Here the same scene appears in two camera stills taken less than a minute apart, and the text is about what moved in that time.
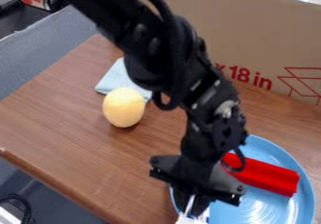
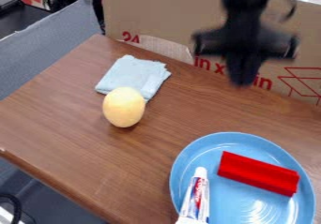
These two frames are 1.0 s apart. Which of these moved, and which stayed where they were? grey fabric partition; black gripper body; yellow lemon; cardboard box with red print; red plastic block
Moved: black gripper body
Stayed: grey fabric partition; yellow lemon; cardboard box with red print; red plastic block
